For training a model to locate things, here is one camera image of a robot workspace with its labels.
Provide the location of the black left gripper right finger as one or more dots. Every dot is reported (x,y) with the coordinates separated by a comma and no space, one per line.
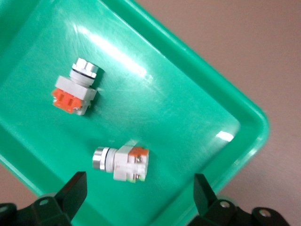
(207,202)

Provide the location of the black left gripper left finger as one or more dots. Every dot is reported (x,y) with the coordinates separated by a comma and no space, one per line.
(68,200)

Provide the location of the white button with orange block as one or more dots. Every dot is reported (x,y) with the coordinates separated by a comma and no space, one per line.
(75,87)

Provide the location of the green plastic tray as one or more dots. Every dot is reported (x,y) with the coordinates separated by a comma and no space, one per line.
(164,94)

